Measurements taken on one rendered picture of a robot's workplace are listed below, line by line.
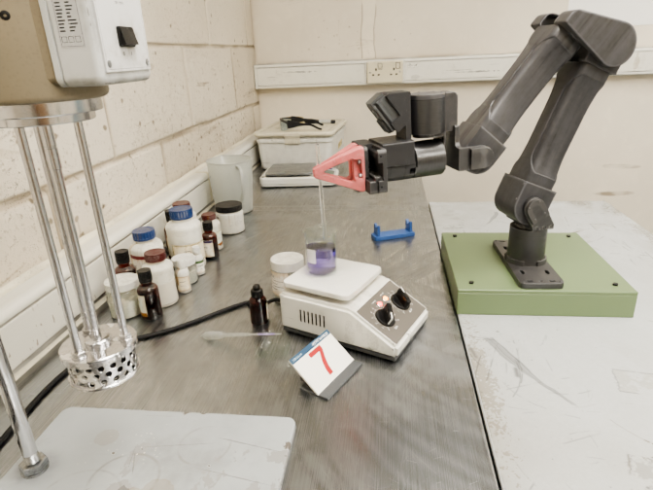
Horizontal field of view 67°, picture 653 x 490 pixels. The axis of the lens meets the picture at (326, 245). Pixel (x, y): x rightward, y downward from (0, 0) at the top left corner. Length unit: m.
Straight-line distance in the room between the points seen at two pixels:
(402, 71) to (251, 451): 1.77
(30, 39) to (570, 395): 0.67
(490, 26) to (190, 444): 1.95
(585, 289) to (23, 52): 0.79
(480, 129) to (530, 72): 0.11
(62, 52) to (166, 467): 0.42
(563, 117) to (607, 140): 1.53
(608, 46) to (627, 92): 1.52
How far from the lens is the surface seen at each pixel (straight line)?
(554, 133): 0.88
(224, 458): 0.59
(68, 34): 0.39
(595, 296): 0.89
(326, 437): 0.61
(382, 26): 2.20
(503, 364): 0.75
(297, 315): 0.77
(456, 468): 0.59
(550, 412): 0.68
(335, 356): 0.71
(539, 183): 0.88
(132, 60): 0.42
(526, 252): 0.91
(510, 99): 0.83
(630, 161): 2.47
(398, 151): 0.75
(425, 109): 0.77
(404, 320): 0.76
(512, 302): 0.86
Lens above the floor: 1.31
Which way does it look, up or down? 21 degrees down
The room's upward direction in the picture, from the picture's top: 3 degrees counter-clockwise
